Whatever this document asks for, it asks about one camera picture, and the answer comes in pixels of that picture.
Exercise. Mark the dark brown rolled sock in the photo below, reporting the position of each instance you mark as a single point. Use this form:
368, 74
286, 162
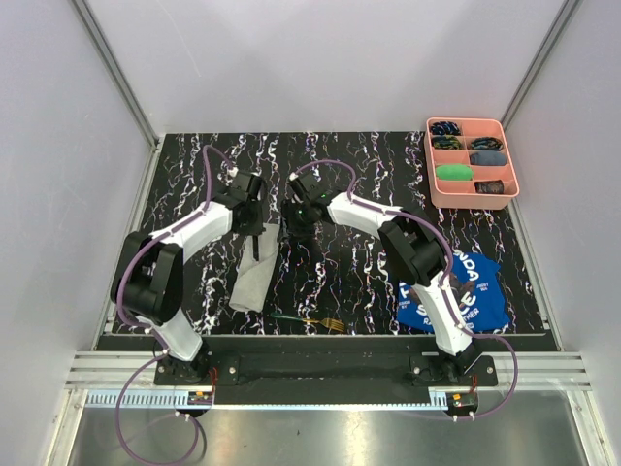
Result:
496, 187

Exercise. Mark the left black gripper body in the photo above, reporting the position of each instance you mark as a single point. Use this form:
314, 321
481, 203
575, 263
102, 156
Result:
255, 221

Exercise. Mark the blue patterned sock right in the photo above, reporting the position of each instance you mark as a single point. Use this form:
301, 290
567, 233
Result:
486, 143

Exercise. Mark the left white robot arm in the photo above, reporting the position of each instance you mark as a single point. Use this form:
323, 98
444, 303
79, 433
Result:
149, 280

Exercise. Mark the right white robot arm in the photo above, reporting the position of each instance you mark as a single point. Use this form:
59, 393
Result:
415, 252

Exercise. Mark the green rolled sock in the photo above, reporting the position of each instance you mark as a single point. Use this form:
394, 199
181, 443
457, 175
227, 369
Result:
454, 172

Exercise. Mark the gold fork green handle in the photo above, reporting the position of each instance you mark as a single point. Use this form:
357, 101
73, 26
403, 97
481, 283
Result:
329, 323

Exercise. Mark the blue patterned sock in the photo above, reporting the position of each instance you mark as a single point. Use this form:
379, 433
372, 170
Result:
446, 142
486, 143
445, 128

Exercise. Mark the grey cloth napkin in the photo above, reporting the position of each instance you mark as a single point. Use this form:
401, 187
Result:
254, 276

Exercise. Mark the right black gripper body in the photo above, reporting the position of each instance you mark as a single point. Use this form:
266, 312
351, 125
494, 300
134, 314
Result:
296, 219

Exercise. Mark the blue printed t-shirt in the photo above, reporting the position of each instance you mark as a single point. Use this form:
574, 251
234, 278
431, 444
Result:
475, 286

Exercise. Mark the black marbled table mat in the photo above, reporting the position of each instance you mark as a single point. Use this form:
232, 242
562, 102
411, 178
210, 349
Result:
339, 272

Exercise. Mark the pink divided organizer tray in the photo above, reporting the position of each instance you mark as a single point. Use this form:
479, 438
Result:
469, 164

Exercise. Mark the pink-handled table knife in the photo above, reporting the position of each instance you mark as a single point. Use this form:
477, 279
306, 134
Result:
255, 247

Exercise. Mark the blue patterned sock top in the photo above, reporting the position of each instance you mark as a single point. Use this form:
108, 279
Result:
445, 128

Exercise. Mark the blue patterned sock middle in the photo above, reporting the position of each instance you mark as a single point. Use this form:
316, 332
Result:
446, 142

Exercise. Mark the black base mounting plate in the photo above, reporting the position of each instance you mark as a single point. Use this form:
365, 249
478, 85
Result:
324, 370

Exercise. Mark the dark blue rolled sock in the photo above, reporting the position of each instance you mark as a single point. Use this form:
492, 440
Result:
487, 158

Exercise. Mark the aluminium frame rail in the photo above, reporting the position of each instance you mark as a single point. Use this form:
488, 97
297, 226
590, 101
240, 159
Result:
97, 37

